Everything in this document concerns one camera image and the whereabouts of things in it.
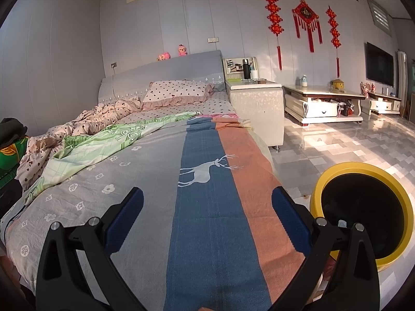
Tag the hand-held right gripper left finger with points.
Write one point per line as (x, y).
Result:
(124, 220)

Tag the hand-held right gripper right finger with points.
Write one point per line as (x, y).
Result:
(290, 220)

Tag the yellow rimmed black bin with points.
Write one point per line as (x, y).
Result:
(353, 167)

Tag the green patterned quilt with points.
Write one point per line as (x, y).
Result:
(107, 142)

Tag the striped deer blanket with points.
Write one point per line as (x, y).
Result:
(210, 184)

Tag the pink polka dot duvet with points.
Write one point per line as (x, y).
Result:
(90, 120)

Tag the white nightstand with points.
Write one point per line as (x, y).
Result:
(256, 110)

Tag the white coffee table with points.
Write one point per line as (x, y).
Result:
(321, 103)

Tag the pink floral blanket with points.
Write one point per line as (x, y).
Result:
(223, 116)

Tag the green printed bag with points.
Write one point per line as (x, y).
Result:
(9, 155)

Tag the polka dot bed sheet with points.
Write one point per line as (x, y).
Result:
(214, 105)

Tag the polka dot pillow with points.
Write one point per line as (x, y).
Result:
(176, 92)

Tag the small clear bottle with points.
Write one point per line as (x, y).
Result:
(304, 80)

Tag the yellow toy figure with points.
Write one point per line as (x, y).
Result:
(338, 85)

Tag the dark cloth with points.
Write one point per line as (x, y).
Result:
(11, 129)

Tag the white cup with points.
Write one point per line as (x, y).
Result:
(254, 74)

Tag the white television stand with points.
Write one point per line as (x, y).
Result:
(385, 103)

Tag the pink ornament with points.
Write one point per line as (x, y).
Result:
(366, 88)

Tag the black thermos bottle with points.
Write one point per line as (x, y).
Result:
(247, 69)

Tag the grey bed headboard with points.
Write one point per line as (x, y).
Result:
(181, 68)

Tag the beige leaning board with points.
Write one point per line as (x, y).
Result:
(412, 107)

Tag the pink plush toy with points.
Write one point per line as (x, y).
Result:
(182, 50)
(163, 56)

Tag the white standing air conditioner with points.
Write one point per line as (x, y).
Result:
(402, 71)

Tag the teal printed panel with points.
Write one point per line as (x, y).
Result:
(412, 74)

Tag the red diamond knot hanging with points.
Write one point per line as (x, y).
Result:
(304, 14)

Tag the wall television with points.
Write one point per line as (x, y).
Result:
(379, 64)

